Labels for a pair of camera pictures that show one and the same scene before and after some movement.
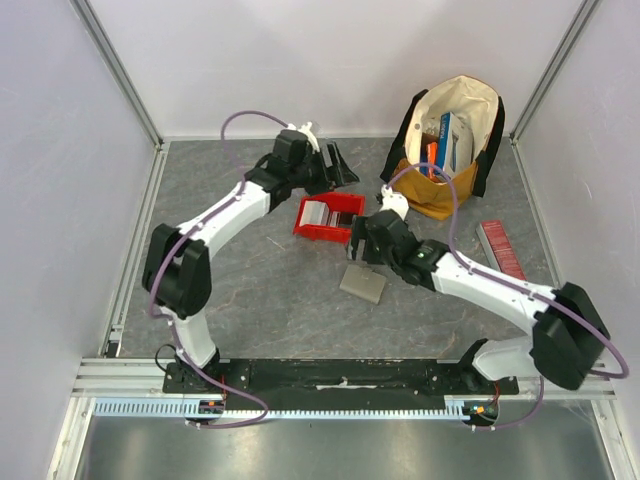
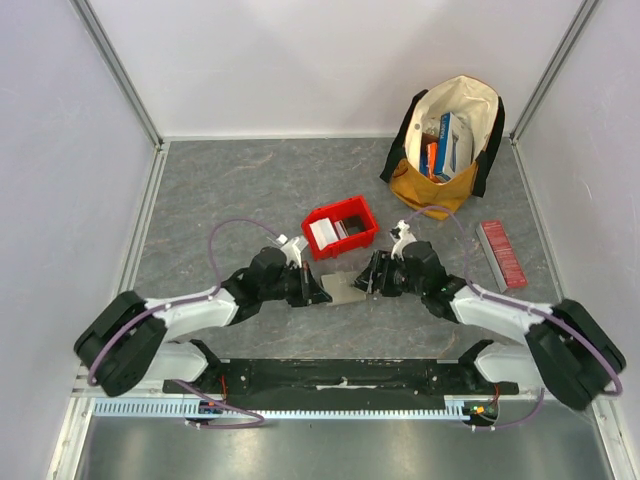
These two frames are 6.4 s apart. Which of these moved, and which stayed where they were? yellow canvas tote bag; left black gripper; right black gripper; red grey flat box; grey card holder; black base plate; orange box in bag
Moved: grey card holder; left black gripper; right black gripper
Stayed: orange box in bag; yellow canvas tote bag; red grey flat box; black base plate
